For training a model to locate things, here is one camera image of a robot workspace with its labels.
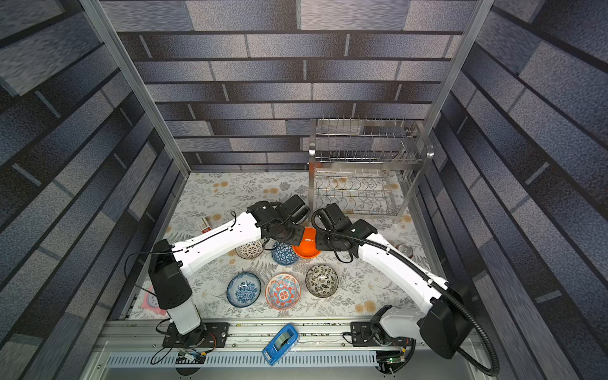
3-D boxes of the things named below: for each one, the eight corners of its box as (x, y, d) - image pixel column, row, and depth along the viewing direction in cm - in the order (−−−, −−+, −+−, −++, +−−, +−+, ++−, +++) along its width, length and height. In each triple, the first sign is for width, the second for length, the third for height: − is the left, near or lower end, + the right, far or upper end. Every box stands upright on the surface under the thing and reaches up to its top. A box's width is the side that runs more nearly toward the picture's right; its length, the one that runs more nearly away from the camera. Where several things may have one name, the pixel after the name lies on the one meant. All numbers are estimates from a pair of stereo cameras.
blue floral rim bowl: (227, 308, 81) (223, 305, 77) (233, 276, 88) (230, 271, 84) (258, 308, 81) (256, 305, 77) (262, 276, 88) (260, 271, 84)
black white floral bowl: (318, 305, 82) (319, 301, 78) (301, 280, 87) (301, 275, 83) (341, 286, 86) (343, 281, 82) (324, 264, 91) (324, 258, 87)
